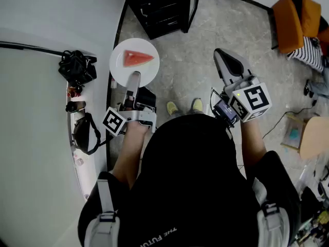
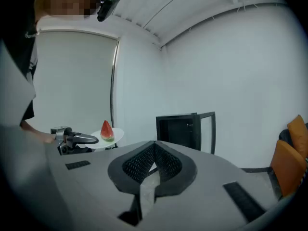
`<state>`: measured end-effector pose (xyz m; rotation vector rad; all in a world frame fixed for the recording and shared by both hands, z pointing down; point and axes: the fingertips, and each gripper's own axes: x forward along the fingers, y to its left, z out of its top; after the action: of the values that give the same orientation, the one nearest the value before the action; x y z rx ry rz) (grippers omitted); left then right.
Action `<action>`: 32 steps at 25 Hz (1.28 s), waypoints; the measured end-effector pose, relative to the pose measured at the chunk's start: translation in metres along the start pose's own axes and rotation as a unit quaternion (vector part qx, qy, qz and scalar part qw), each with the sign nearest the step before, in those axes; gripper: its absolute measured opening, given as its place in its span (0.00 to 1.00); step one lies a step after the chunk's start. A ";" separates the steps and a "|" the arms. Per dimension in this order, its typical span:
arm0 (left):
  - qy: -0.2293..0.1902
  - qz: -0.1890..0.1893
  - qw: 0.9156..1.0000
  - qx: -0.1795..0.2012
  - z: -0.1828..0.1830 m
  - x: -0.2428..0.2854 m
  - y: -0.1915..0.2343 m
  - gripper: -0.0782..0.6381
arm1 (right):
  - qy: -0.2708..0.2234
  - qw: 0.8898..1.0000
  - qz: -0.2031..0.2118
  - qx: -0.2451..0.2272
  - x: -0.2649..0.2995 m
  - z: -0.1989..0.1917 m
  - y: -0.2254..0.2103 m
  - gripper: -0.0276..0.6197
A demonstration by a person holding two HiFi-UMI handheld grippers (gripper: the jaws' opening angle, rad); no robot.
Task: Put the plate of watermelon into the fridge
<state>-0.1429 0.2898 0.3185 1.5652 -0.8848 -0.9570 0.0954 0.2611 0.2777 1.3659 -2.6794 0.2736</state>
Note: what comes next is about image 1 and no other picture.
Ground light wooden table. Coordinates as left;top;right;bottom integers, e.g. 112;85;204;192
299;116;329;161

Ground grey right backpack strap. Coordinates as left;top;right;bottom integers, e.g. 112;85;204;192
251;178;291;247

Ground red watermelon slice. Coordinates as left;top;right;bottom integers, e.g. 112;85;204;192
123;49;155;68

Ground black flask bottle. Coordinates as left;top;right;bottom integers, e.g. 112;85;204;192
65;100;87;113

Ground wooden framed picture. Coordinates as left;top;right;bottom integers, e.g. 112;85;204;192
280;113;307;149

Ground person's yellow shoe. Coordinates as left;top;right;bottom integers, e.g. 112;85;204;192
166;101;179;116
191;98;204;112

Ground grey backpack strap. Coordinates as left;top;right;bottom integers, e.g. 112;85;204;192
83;179;122;247
251;178;291;247

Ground black floor cable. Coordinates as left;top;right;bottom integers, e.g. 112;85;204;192
262;100;321;140

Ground person's right forearm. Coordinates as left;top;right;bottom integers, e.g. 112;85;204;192
240;117;268;180

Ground black device with screen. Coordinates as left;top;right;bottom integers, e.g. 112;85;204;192
211;87;240;129

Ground orange sofa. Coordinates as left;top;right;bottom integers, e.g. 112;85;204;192
267;0;329;55

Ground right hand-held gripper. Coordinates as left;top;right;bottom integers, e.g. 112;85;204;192
213;48;273;124

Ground small red bottles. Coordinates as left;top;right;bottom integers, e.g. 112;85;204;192
66;85;83;98

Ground grey left backpack strap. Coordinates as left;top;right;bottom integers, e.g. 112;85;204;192
83;179;122;247

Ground black handbag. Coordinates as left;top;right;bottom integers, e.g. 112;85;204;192
58;49;98;87

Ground person's black shirt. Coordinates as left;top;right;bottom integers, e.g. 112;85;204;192
78;113;302;247

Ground person's left forearm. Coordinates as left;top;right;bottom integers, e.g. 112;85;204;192
112;121;153;190

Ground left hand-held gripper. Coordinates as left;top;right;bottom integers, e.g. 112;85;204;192
102;71;158;137

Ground person's yellow right shoe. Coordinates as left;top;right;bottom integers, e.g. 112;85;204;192
191;98;204;112

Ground pile of assorted clutter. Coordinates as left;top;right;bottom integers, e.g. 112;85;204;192
295;161;329;247

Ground person's grey jeans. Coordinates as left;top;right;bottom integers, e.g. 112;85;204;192
168;109;206;118

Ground person's yellow left shoe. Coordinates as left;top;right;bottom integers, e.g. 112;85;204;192
166;101;179;116

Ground white round plate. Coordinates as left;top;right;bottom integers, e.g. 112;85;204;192
109;38;160;88

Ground black sling bag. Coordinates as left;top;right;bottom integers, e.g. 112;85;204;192
72;112;109;156

